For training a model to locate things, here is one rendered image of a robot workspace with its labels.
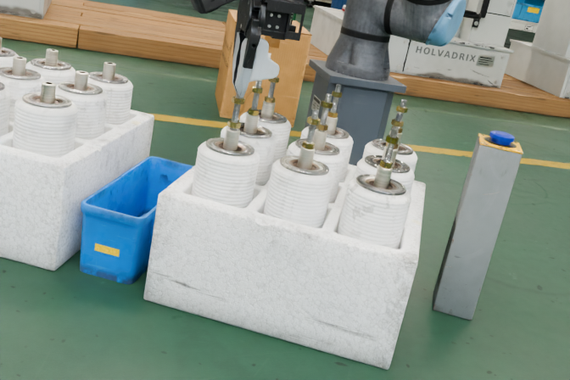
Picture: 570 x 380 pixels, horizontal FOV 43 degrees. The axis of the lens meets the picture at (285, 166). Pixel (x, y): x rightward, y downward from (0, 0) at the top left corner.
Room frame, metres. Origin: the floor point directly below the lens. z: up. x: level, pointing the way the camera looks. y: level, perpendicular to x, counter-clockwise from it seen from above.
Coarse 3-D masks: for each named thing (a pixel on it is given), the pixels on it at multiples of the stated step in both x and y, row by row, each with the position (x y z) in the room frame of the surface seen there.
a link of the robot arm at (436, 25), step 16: (400, 0) 1.60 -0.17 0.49; (416, 0) 1.55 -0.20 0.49; (432, 0) 1.54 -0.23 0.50; (448, 0) 1.55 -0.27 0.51; (464, 0) 1.59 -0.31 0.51; (400, 16) 1.59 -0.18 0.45; (416, 16) 1.56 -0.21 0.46; (432, 16) 1.55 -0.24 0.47; (448, 16) 1.55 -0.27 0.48; (400, 32) 1.61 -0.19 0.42; (416, 32) 1.58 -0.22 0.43; (432, 32) 1.56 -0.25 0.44; (448, 32) 1.56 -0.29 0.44
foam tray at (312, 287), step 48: (192, 240) 0.98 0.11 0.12; (240, 240) 0.97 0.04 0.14; (288, 240) 0.96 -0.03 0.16; (336, 240) 0.95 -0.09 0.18; (192, 288) 0.98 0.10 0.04; (240, 288) 0.96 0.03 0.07; (288, 288) 0.95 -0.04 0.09; (336, 288) 0.94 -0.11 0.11; (384, 288) 0.93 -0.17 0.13; (288, 336) 0.95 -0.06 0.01; (336, 336) 0.94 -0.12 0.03; (384, 336) 0.93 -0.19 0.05
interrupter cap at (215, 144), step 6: (210, 138) 1.07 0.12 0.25; (216, 138) 1.07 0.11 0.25; (222, 138) 1.08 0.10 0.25; (210, 144) 1.04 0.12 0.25; (216, 144) 1.05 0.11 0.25; (222, 144) 1.06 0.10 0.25; (240, 144) 1.07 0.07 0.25; (246, 144) 1.08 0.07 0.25; (216, 150) 1.02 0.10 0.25; (222, 150) 1.02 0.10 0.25; (228, 150) 1.03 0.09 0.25; (234, 150) 1.04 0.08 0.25; (240, 150) 1.05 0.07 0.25; (246, 150) 1.04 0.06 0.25; (252, 150) 1.05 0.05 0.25
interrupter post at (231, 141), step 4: (228, 128) 1.05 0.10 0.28; (228, 132) 1.04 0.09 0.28; (232, 132) 1.04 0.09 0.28; (236, 132) 1.04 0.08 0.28; (228, 136) 1.04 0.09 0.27; (232, 136) 1.04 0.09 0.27; (236, 136) 1.04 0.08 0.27; (224, 140) 1.05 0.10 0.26; (228, 140) 1.04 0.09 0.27; (232, 140) 1.04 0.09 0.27; (236, 140) 1.04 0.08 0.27; (224, 144) 1.04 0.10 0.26; (228, 144) 1.04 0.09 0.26; (232, 144) 1.04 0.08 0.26; (236, 144) 1.05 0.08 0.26; (228, 148) 1.04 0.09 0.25; (232, 148) 1.04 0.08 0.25; (236, 148) 1.05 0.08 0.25
